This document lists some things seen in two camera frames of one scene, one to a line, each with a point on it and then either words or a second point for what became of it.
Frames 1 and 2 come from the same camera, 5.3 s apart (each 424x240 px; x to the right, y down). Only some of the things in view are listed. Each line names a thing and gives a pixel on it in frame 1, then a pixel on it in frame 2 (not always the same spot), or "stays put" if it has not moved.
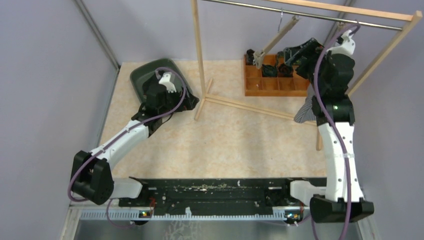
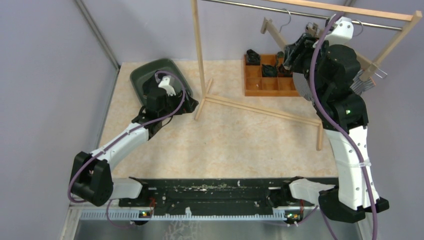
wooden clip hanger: x=258 y=56 → x=275 y=31
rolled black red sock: x=285 y=71 stays put
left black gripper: x=189 y=103 stays put
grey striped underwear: x=306 y=113 → x=302 y=84
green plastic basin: x=139 y=76 stays put
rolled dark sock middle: x=269 y=70 stays put
